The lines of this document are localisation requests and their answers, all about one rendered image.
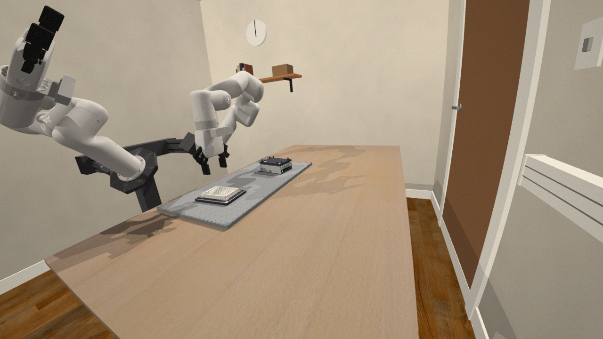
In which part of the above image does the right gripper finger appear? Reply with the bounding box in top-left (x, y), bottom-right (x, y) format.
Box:
top-left (21, 23), bottom-right (55, 74)
top-left (38, 6), bottom-right (65, 34)

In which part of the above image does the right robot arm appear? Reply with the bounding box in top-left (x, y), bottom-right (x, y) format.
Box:
top-left (0, 65), bottom-right (146, 182)

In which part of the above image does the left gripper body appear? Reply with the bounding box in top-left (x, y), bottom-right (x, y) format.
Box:
top-left (195, 129), bottom-right (224, 158)

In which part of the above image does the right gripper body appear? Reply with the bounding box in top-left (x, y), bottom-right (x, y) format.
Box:
top-left (1, 28), bottom-right (55, 92)

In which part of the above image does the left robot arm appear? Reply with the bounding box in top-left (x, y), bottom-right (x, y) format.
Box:
top-left (190, 71), bottom-right (264, 144)

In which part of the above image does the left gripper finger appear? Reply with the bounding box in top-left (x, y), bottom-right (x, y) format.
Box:
top-left (193, 146), bottom-right (211, 175)
top-left (218, 144), bottom-right (228, 168)

